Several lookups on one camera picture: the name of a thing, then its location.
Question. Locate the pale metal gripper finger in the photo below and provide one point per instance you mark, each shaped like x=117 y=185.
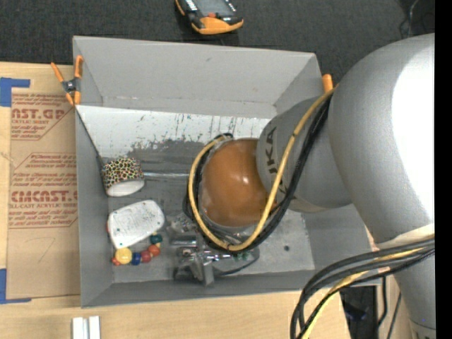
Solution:
x=197 y=268
x=180 y=222

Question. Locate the white flat plastic case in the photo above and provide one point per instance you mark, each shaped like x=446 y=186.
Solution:
x=136 y=222

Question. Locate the spotted multicolour cup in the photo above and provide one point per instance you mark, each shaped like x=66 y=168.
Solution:
x=121 y=175

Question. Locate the brown cardboard board, red print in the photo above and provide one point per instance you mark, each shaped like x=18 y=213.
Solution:
x=42 y=175

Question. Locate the grey metal bin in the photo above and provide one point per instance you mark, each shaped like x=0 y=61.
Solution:
x=197 y=72

